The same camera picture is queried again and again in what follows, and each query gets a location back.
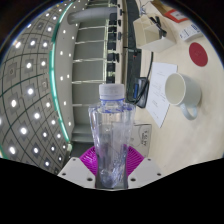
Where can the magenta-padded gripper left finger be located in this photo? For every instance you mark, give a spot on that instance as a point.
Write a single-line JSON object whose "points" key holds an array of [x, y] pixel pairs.
{"points": [[87, 160]]}

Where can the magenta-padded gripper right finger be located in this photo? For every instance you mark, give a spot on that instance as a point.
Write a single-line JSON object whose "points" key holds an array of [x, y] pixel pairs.
{"points": [[136, 160]]}

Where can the clear plastic water bottle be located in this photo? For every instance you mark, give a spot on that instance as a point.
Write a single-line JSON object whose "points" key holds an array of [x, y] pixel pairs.
{"points": [[111, 133]]}

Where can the white paper sheet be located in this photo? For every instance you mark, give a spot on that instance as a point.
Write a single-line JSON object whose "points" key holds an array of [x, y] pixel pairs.
{"points": [[160, 96]]}

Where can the black device with blue screen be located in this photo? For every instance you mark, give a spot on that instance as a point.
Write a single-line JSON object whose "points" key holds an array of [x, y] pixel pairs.
{"points": [[140, 91]]}

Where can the group of round ceiling lights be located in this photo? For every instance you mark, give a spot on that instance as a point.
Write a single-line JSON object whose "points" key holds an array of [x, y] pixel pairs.
{"points": [[23, 130]]}

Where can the white ceramic mug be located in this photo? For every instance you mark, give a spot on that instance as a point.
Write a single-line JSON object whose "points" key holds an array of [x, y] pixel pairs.
{"points": [[181, 90]]}

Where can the row of black office chairs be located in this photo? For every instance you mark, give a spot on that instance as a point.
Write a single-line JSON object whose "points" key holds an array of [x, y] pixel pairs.
{"points": [[112, 57]]}

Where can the long curved conference desk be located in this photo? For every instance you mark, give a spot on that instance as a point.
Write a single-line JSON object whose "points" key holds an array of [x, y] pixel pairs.
{"points": [[131, 50]]}

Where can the cream divided organizer box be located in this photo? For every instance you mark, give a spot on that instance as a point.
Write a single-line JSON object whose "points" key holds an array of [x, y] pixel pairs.
{"points": [[160, 43]]}

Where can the flat round red coaster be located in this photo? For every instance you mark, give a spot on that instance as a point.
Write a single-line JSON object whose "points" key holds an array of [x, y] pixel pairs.
{"points": [[198, 54]]}

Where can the black hand tool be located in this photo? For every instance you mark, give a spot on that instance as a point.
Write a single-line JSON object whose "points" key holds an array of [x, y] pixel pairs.
{"points": [[159, 26]]}

